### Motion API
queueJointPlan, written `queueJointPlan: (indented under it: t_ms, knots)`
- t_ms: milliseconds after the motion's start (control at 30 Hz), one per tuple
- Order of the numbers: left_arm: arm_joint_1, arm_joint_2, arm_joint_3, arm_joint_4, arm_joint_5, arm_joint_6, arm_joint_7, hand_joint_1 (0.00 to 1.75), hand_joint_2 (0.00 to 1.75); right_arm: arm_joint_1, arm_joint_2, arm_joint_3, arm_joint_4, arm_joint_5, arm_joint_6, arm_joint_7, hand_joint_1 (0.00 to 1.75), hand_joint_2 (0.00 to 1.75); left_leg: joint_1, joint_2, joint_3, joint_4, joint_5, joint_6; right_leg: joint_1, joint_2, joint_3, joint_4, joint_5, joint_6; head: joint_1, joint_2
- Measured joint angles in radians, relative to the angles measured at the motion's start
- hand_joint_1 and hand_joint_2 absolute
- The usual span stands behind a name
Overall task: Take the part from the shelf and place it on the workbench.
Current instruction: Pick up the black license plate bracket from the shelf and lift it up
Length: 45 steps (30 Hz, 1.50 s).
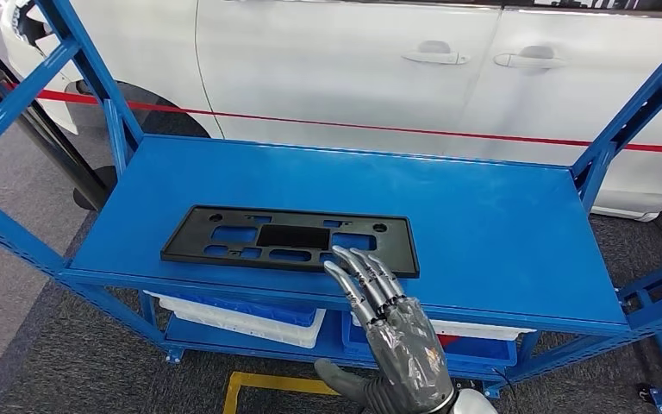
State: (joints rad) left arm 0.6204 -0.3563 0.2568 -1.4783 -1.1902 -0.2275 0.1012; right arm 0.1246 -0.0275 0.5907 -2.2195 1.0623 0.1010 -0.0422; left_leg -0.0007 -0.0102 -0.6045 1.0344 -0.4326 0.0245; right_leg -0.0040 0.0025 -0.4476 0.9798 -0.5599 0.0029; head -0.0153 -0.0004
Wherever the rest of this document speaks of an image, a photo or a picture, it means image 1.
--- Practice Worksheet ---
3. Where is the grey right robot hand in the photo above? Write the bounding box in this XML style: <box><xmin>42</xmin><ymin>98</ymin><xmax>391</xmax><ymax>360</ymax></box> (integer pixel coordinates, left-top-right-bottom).
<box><xmin>315</xmin><ymin>245</ymin><xmax>458</xmax><ymax>414</ymax></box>

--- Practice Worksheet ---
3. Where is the black plastic plate frame part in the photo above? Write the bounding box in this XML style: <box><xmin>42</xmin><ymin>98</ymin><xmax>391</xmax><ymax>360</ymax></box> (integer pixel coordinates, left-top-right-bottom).
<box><xmin>160</xmin><ymin>204</ymin><xmax>421</xmax><ymax>279</ymax></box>

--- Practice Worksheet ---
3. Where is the blue plastic crate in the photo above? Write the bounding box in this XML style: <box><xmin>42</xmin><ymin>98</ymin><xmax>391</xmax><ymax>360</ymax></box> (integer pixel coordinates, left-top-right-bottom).
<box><xmin>177</xmin><ymin>294</ymin><xmax>318</xmax><ymax>328</ymax></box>
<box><xmin>339</xmin><ymin>310</ymin><xmax>520</xmax><ymax>368</ymax></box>

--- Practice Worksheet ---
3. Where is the red barrier belt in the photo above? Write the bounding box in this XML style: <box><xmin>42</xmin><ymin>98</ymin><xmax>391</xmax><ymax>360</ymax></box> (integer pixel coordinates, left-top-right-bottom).
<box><xmin>8</xmin><ymin>86</ymin><xmax>662</xmax><ymax>156</ymax></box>

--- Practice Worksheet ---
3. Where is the white car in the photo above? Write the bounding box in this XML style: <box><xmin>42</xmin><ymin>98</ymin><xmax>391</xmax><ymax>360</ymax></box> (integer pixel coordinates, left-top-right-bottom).
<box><xmin>0</xmin><ymin>0</ymin><xmax>662</xmax><ymax>223</ymax></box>

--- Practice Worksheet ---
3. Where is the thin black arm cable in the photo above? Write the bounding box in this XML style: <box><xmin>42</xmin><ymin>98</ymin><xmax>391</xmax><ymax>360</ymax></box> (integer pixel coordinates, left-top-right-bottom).
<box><xmin>491</xmin><ymin>367</ymin><xmax>516</xmax><ymax>401</ymax></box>

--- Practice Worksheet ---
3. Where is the white car door handle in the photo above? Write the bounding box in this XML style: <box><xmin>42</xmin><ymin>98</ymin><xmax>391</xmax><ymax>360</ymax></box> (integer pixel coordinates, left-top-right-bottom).
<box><xmin>493</xmin><ymin>45</ymin><xmax>567</xmax><ymax>71</ymax></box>
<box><xmin>402</xmin><ymin>40</ymin><xmax>472</xmax><ymax>66</ymax></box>

